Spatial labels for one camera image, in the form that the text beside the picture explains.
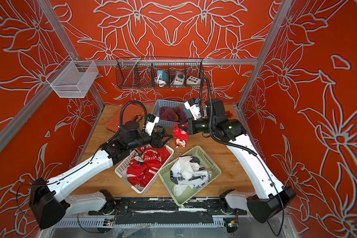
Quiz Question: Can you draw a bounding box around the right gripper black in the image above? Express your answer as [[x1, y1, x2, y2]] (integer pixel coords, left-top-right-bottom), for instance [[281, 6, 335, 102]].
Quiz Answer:
[[177, 118, 217, 136]]

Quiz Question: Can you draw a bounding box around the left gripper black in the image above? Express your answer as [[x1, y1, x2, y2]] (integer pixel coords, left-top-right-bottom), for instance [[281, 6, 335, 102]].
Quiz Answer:
[[128, 126, 173, 152]]

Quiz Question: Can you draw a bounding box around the red christmas sock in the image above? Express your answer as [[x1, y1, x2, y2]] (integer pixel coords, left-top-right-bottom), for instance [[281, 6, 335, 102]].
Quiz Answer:
[[143, 145, 171, 174]]

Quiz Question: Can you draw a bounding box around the blue perforated plastic basket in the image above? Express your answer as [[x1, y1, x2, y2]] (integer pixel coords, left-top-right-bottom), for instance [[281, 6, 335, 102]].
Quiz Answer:
[[152, 100, 192, 128]]

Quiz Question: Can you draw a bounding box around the red cat face sock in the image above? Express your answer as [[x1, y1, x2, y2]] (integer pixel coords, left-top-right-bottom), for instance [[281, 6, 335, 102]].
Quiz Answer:
[[174, 124, 189, 148]]

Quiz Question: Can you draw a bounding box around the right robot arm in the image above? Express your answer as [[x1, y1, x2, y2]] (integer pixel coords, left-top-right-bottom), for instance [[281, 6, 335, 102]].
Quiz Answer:
[[178, 99, 296, 223]]

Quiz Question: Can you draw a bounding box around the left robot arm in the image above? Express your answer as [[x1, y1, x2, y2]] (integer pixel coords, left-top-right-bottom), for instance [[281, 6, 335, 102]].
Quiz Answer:
[[29, 132, 173, 230]]

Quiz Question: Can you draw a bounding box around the green perforated plastic basket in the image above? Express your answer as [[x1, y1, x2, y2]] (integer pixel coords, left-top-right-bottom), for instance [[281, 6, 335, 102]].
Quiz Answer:
[[158, 146, 222, 206]]

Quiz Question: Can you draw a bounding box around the white perforated plastic basket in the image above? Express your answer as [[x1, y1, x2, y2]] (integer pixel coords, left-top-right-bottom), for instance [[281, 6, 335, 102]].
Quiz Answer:
[[115, 145, 174, 194]]

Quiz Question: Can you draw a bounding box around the orange plastic tool case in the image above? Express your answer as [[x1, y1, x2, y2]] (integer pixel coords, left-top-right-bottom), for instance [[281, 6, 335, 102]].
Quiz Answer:
[[105, 103, 145, 132]]

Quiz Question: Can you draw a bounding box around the white round socket adapter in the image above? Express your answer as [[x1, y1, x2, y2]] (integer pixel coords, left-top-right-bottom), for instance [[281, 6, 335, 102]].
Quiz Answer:
[[172, 71, 185, 86]]

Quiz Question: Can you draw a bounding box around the blue white charger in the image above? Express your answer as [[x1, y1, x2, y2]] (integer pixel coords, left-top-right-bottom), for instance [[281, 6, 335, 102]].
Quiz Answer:
[[156, 70, 170, 84]]

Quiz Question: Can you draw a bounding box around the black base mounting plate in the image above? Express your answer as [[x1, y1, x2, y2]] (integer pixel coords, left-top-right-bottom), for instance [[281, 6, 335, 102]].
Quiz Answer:
[[88, 197, 248, 227]]

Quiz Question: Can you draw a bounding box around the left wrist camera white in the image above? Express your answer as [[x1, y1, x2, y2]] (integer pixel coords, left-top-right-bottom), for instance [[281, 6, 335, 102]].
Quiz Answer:
[[144, 114, 160, 136]]

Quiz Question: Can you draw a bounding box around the black wire wall basket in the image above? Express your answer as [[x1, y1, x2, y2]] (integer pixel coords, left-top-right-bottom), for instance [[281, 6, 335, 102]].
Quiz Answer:
[[115, 57, 205, 89]]

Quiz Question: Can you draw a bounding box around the white wire mesh basket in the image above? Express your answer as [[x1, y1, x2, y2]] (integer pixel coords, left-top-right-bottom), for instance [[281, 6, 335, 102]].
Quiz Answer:
[[47, 61, 99, 99]]

